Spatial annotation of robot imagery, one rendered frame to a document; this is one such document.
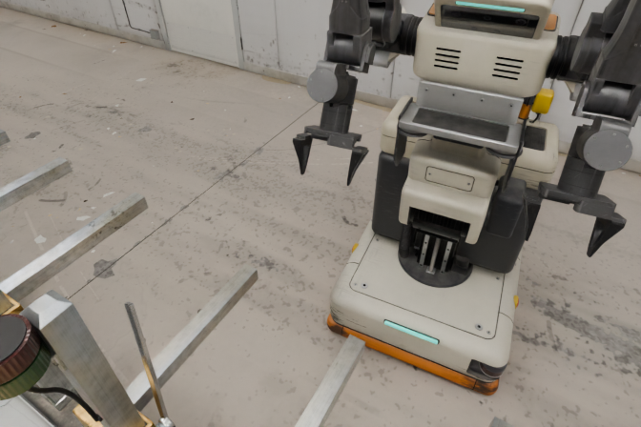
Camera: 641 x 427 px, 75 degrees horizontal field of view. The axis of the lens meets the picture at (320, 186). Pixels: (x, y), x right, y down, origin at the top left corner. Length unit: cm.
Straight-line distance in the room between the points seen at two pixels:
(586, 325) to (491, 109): 129
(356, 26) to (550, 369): 150
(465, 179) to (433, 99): 24
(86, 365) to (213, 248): 160
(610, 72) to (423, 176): 56
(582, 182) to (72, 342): 72
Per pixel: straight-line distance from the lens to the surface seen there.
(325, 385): 73
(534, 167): 139
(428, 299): 157
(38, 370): 51
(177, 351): 78
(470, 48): 97
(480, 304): 161
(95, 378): 59
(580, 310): 214
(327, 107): 80
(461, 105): 100
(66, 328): 51
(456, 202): 114
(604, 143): 69
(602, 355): 204
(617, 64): 74
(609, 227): 79
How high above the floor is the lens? 150
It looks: 39 degrees down
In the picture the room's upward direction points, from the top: straight up
